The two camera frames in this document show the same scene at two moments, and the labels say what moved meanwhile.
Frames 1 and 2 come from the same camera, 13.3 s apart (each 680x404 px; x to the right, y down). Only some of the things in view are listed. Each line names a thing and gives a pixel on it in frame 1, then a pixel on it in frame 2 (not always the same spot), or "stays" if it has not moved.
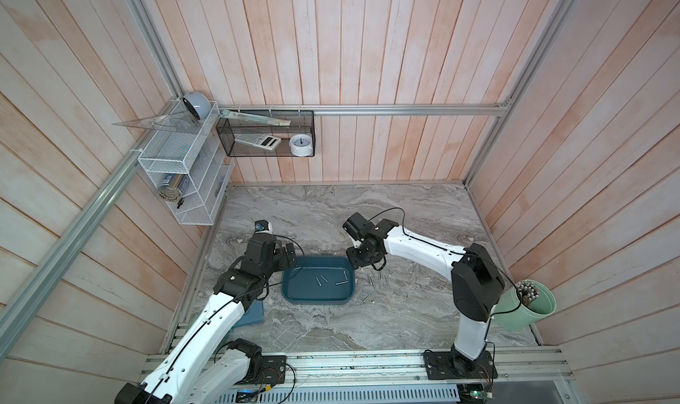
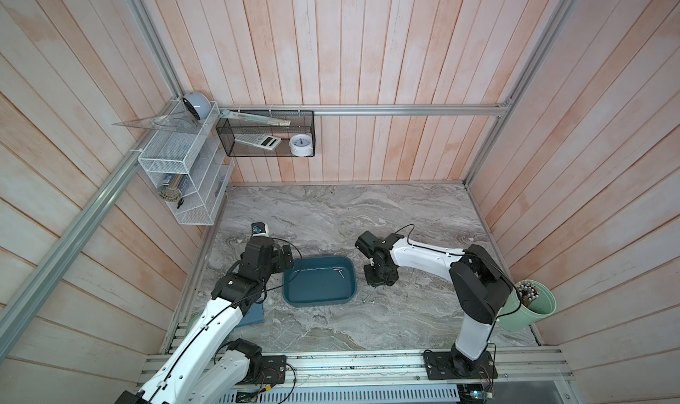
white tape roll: x=301 y=145 stays
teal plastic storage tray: x=320 y=280 stays
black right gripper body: x=359 y=257 → x=374 y=275
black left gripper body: x=279 y=261 stays
